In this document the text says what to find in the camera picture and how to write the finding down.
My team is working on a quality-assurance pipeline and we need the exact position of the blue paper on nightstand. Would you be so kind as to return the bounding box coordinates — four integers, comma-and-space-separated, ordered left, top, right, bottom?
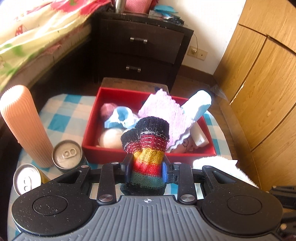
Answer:
154, 5, 178, 17

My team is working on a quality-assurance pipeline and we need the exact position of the dark wooden nightstand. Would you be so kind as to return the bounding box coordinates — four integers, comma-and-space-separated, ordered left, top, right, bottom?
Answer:
91, 11, 194, 89

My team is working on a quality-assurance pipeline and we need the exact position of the small wooden stool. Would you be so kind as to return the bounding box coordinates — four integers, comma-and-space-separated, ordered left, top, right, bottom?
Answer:
101, 77, 169, 94

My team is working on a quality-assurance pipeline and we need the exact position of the pink yarn ball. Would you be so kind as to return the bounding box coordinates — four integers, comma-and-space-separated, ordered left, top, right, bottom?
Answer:
100, 103, 117, 121

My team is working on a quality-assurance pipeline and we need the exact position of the silver drink can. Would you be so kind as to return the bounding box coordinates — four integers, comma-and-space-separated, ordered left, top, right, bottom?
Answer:
13, 164, 50, 196
52, 140, 87, 172

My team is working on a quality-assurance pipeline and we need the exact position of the blue white checkered cloth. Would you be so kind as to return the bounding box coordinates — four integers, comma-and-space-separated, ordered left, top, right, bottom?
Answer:
14, 93, 230, 238

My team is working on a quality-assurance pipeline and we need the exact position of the red plastic storage box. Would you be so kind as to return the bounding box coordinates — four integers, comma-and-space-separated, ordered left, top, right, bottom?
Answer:
82, 87, 217, 165

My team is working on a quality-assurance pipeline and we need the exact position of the pink white knitted cloth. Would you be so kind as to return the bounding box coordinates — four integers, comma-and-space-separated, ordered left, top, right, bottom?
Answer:
137, 89, 201, 153

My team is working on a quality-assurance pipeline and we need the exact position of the orange ribbed cylinder bottle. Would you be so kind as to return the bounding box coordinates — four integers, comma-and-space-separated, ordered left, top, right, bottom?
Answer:
1, 85, 53, 168

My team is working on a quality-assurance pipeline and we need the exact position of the white small box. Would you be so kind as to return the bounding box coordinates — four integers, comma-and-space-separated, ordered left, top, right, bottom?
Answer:
190, 122, 209, 148

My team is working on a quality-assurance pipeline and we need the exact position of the rainbow striped knitted sock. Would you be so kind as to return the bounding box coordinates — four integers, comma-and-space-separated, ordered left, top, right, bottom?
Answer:
120, 116, 170, 196

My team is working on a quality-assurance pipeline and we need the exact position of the white fluffy plush toy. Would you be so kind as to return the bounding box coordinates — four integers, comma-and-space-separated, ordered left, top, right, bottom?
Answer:
193, 156, 258, 188

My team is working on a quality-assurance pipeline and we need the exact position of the light blue white cloth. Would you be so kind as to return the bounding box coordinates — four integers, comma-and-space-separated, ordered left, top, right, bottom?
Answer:
104, 106, 140, 129

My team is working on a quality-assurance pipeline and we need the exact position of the upper drawer metal handle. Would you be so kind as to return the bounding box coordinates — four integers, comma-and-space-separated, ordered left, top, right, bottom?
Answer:
130, 37, 148, 44

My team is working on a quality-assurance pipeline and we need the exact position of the drawer metal handle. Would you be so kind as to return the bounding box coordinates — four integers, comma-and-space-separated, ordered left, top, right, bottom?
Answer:
130, 37, 148, 44
126, 66, 142, 73

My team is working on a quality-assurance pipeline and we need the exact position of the wooden wardrobe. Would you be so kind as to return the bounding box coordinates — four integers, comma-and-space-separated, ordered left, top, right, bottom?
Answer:
214, 1, 295, 190

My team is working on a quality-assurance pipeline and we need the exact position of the pink plastic basket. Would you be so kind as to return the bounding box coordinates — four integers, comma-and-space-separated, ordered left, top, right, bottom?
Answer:
125, 0, 152, 14

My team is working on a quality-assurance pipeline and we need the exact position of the silver top drink can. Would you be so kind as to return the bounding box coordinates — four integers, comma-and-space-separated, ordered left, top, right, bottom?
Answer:
52, 140, 87, 172

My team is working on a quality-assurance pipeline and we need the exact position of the floral yellow bed quilt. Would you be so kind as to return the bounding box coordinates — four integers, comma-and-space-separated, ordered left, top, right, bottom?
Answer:
1, 1, 111, 90

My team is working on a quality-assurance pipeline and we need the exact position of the steel thermos bottle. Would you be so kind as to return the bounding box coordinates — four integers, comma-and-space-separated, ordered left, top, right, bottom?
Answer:
115, 0, 126, 14

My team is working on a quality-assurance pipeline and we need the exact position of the lower drawer metal handle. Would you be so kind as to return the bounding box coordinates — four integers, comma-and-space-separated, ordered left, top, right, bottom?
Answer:
126, 66, 142, 73

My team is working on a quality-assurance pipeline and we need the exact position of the beige wall socket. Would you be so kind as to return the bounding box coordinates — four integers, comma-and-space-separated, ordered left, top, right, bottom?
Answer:
187, 46, 208, 61

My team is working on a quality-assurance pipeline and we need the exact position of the cream plush ball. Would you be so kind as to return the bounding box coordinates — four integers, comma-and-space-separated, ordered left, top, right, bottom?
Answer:
98, 128, 124, 149

